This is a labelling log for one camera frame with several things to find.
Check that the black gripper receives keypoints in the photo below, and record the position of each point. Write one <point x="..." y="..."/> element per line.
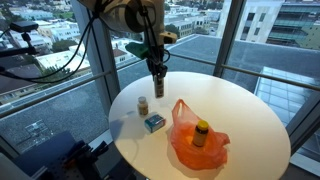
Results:
<point x="157" y="58"/>

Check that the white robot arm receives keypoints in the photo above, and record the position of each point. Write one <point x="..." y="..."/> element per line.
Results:
<point x="133" y="13"/>

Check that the amber pill bottle white cap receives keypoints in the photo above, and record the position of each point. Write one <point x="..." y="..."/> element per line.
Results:
<point x="143" y="106"/>

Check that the dark bottle yellow cap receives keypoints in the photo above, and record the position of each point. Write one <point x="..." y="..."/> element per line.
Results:
<point x="200" y="134"/>

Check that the blue cardboard box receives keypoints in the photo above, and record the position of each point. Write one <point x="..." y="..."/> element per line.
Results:
<point x="154" y="122"/>

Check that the white window pillar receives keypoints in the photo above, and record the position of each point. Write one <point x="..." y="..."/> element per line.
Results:
<point x="100" y="56"/>

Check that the dark slanted window mullion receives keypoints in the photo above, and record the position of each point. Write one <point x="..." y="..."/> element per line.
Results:
<point x="228" y="36"/>

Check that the orange plastic bag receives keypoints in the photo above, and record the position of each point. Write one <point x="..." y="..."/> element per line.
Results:
<point x="200" y="155"/>

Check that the black equipment pile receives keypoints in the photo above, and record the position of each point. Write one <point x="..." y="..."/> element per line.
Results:
<point x="78" y="161"/>

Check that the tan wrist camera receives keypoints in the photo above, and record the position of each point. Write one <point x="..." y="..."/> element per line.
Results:
<point x="168" y="37"/>

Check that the grey horizontal window rail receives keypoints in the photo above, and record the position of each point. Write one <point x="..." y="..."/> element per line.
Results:
<point x="253" y="71"/>
<point x="50" y="93"/>

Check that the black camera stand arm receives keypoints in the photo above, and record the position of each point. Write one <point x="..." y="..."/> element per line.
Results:
<point x="18" y="50"/>

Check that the black external camera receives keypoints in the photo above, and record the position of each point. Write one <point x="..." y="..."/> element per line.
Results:
<point x="24" y="26"/>

